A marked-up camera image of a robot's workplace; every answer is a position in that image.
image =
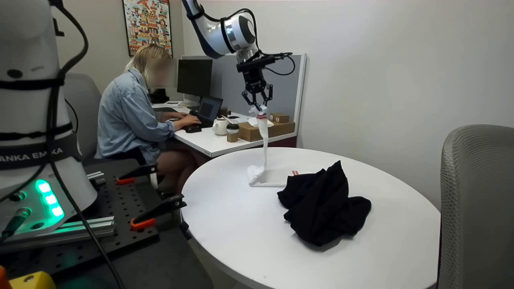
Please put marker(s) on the black computer monitor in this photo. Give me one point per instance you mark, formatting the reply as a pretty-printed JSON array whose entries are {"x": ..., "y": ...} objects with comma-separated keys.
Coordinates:
[{"x": 195, "y": 77}]

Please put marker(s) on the black clamp with orange tips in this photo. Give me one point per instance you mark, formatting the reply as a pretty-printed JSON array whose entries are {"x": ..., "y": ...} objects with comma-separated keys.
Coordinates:
[
  {"x": 137, "y": 171},
  {"x": 155, "y": 210}
]

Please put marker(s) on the large cardboard box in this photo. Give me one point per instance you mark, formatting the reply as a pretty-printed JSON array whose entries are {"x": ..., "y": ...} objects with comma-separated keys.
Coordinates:
[{"x": 274, "y": 130}]

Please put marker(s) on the white office desk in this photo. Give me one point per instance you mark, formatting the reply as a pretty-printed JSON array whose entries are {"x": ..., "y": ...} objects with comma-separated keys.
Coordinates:
[{"x": 214, "y": 143}]

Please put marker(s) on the small cardboard box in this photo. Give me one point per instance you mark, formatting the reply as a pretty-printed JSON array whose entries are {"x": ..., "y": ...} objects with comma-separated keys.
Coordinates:
[{"x": 280, "y": 117}]

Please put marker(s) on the grey chair of person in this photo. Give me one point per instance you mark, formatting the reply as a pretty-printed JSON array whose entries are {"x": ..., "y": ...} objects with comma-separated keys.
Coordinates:
[{"x": 83, "y": 112}]

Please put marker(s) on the grey desk partition panel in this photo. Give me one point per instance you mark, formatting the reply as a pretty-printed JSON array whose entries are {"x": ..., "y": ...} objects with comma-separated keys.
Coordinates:
[{"x": 283, "y": 90}]

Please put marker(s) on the yellow plastic object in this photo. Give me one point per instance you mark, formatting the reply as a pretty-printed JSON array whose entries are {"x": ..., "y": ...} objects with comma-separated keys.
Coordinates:
[{"x": 33, "y": 279}]

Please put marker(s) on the black laptop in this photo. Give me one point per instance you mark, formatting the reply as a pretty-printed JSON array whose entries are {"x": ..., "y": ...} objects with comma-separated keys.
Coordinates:
[{"x": 206, "y": 110}]

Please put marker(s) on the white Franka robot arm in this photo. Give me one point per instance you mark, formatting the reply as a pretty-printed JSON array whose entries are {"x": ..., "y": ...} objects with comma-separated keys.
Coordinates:
[{"x": 33, "y": 106}]

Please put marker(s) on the colourful wall poster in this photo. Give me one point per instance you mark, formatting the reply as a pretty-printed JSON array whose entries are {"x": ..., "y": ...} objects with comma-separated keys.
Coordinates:
[{"x": 147, "y": 24}]

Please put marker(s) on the red striped white towel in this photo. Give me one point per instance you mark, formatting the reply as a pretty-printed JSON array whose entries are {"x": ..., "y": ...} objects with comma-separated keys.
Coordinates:
[{"x": 266, "y": 138}]

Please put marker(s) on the grey mesh office chair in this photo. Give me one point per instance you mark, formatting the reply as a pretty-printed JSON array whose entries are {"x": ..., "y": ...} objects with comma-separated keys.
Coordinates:
[{"x": 476, "y": 213}]

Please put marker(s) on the seated person in blue shirt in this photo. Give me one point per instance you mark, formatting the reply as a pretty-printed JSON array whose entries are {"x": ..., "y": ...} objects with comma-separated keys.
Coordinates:
[{"x": 126, "y": 117}]

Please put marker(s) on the aluminium rail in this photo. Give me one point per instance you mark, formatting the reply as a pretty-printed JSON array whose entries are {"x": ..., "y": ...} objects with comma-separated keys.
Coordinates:
[{"x": 81, "y": 226}]

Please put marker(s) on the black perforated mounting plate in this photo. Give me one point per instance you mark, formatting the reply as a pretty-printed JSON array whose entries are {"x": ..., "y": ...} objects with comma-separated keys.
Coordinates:
[{"x": 115, "y": 208}]

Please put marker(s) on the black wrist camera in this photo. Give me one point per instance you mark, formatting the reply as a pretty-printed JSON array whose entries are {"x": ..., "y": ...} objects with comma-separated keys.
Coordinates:
[{"x": 262, "y": 57}]

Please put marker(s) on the brown paper coffee cup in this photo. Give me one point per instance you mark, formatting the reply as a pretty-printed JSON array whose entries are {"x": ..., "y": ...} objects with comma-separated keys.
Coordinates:
[{"x": 232, "y": 133}]

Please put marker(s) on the black crumpled cloth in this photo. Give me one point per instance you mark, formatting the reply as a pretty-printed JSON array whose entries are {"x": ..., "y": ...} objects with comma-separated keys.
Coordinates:
[{"x": 322, "y": 208}]

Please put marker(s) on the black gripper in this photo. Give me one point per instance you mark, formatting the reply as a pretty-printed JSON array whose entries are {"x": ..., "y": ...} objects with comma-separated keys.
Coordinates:
[{"x": 256, "y": 80}]

